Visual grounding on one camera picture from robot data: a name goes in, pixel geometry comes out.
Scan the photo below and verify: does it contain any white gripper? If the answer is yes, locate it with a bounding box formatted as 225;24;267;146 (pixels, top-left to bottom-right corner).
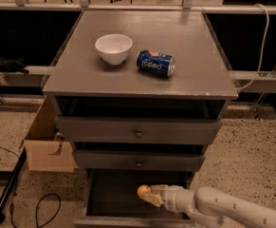
142;184;183;213

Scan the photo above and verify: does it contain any orange fruit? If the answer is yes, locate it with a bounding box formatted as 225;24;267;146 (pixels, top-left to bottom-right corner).
137;184;151;199

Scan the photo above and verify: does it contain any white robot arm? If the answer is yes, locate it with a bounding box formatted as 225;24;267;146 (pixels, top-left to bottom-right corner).
137;184;276;228

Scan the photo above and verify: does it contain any grey bottom drawer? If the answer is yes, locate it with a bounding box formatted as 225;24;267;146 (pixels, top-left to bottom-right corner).
73;169;199;228

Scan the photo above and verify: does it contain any grey drawer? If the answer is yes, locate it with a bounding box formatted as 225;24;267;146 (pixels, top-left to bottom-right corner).
74;150;205;172
56;116;221;145
73;169;199;228

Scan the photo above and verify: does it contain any grey middle drawer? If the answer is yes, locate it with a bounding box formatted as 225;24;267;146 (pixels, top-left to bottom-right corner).
74;150;205;172

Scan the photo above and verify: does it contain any grey drawer cabinet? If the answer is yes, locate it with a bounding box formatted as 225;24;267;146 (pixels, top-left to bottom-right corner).
45;10;237;228

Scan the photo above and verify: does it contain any grey top drawer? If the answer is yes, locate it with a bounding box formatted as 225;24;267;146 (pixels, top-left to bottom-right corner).
56;116;221;145

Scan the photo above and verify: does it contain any cardboard box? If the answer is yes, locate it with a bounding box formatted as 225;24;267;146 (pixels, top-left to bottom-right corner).
24;97;77;173

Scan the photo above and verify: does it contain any blue Pepsi can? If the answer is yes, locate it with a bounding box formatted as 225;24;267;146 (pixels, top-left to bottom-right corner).
137;50;175;77

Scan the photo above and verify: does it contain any white bowl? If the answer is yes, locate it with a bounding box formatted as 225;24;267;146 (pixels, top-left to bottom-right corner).
95;34;133;66

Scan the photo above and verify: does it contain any black bar on floor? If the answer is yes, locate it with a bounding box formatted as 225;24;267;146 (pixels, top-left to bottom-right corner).
0;150;27;224

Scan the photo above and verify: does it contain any black floor cable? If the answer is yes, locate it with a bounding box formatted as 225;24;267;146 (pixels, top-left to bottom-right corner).
0;136;62;228

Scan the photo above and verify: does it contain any black object on rail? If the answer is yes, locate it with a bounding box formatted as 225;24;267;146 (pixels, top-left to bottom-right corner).
0;58;29;74

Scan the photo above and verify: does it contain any white cable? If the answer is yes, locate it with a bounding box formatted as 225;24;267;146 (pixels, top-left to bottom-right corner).
235;3;270;91

